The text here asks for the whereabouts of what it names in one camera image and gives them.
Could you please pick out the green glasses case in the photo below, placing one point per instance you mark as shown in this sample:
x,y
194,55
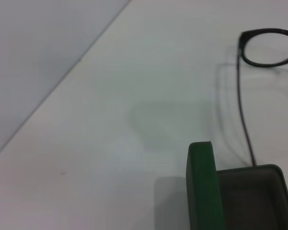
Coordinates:
x,y
201,187

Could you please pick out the black glasses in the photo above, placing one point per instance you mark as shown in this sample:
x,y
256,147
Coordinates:
x,y
240,95

